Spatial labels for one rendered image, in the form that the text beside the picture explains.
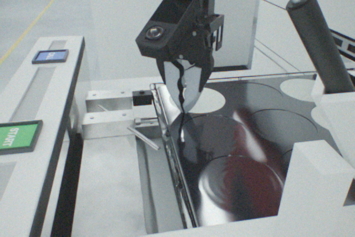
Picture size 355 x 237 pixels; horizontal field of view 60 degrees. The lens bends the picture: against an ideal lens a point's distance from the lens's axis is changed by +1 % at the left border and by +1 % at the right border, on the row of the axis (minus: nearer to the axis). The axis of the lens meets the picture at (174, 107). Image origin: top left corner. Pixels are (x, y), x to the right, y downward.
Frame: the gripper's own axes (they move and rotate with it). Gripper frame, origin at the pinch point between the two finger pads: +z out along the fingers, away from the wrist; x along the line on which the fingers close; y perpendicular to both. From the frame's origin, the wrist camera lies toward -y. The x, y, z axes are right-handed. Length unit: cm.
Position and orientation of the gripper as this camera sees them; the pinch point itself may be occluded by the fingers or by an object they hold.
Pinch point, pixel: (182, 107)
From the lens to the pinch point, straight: 50.2
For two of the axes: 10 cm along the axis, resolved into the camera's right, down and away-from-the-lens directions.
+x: -8.9, -2.2, 3.9
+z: 0.0, 8.7, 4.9
